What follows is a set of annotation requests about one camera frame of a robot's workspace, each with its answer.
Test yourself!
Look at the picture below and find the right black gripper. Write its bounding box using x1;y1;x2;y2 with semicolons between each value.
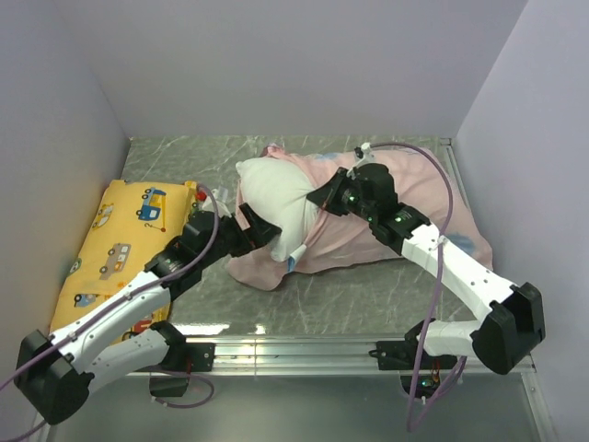
306;167;376;223

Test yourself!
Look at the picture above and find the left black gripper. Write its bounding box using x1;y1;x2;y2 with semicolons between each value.
200;203;282;268

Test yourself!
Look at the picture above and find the white pillow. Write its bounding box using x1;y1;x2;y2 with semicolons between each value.
236;157;318;270

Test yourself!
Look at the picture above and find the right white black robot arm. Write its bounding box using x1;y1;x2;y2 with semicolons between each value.
307;164;546;375

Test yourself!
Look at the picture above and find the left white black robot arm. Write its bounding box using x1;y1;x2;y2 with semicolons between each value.
14;204;282;425

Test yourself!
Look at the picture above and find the yellow car print pillow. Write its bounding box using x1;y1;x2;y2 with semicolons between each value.
50;180;198;332

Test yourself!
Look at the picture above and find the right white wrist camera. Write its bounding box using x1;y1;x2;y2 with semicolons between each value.
347;142;375;180

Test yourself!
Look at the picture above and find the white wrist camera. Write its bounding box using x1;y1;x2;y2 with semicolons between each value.
347;142;375;180
194;186;230;216

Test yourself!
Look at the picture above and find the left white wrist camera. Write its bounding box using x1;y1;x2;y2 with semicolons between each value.
194;186;230;216

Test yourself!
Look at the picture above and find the right side aluminium rail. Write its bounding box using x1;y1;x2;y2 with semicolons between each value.
436;137;473;216

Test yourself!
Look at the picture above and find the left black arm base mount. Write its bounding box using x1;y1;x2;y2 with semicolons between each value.
148;343;215;409

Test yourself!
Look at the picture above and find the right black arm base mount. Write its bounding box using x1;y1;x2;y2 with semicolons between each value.
368;341;457;401

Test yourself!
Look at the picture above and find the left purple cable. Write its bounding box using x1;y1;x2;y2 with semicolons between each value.
0;183;220;442

